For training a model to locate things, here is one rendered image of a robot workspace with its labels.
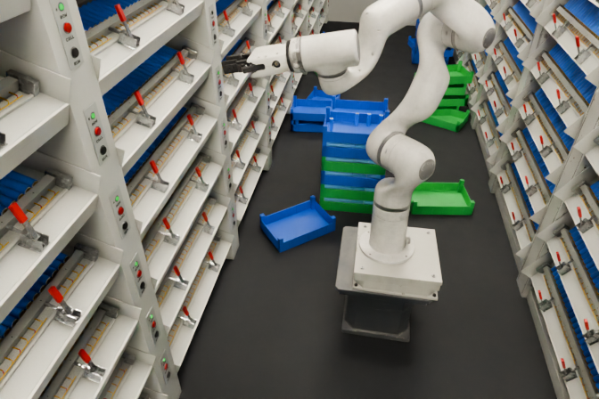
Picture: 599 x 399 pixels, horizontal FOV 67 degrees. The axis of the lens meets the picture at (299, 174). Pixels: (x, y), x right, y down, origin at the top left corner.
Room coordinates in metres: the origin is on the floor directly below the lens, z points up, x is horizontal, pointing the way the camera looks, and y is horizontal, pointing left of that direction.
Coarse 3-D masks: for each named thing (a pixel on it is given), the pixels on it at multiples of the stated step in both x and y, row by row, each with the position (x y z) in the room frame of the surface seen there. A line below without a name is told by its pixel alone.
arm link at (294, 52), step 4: (292, 40) 1.04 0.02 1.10; (296, 40) 1.04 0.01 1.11; (292, 44) 1.03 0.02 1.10; (296, 44) 1.03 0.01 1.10; (292, 48) 1.02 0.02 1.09; (296, 48) 1.02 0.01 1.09; (292, 52) 1.02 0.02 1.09; (296, 52) 1.02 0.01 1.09; (292, 56) 1.02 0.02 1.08; (296, 56) 1.01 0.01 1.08; (292, 60) 1.02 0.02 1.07; (296, 60) 1.01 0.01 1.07; (300, 60) 1.01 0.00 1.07; (292, 64) 1.02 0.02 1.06; (296, 64) 1.01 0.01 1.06; (300, 64) 1.01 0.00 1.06; (292, 68) 1.03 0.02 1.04; (296, 68) 1.02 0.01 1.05; (300, 68) 1.01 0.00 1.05; (296, 72) 1.03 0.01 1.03; (300, 72) 1.03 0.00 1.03
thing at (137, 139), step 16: (176, 48) 1.42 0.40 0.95; (192, 48) 1.41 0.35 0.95; (208, 48) 1.40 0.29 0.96; (192, 64) 1.36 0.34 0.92; (208, 64) 1.39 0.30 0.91; (176, 80) 1.23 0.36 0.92; (160, 96) 1.12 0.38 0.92; (176, 96) 1.15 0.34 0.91; (160, 112) 1.05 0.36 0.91; (176, 112) 1.14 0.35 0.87; (128, 128) 0.95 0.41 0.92; (144, 128) 0.96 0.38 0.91; (160, 128) 1.02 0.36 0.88; (128, 144) 0.89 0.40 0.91; (144, 144) 0.92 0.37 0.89; (128, 160) 0.84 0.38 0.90
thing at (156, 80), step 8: (176, 56) 1.33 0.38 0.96; (184, 56) 1.35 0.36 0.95; (168, 64) 1.26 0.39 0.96; (176, 64) 1.30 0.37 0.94; (160, 72) 1.21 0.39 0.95; (168, 72) 1.24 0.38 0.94; (152, 80) 1.15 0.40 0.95; (160, 80) 1.18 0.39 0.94; (168, 80) 1.20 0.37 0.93; (144, 88) 1.10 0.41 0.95; (152, 88) 1.13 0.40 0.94; (144, 96) 1.08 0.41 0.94; (128, 104) 1.01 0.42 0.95; (136, 104) 1.04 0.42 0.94; (120, 112) 0.96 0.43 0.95; (128, 112) 1.00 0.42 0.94; (112, 120) 0.92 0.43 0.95; (120, 120) 0.96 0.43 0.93; (112, 128) 0.92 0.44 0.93
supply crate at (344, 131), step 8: (328, 112) 1.93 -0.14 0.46; (336, 112) 1.94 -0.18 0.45; (344, 112) 1.94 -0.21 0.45; (352, 112) 1.93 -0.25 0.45; (328, 120) 1.93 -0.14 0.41; (336, 120) 1.94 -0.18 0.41; (344, 120) 1.94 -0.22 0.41; (352, 120) 1.93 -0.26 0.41; (360, 120) 1.93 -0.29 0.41; (376, 120) 1.92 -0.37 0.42; (328, 128) 1.87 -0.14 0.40; (336, 128) 1.87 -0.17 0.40; (344, 128) 1.87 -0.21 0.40; (352, 128) 1.87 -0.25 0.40; (360, 128) 1.87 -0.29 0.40; (368, 128) 1.87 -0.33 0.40; (328, 136) 1.75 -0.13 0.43; (336, 136) 1.75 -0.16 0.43; (344, 136) 1.74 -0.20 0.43; (352, 136) 1.74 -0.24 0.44; (360, 136) 1.73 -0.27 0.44; (368, 136) 1.73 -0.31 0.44
